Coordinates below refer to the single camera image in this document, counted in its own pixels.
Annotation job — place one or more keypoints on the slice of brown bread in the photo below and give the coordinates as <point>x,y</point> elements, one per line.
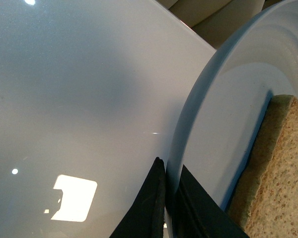
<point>265,201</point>

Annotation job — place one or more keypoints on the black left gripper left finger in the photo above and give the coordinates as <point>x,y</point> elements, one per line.
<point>145,218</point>

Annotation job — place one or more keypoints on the white round plate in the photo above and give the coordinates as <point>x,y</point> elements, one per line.
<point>222,114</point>

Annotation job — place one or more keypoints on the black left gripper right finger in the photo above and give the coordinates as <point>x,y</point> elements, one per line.
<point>198,216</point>

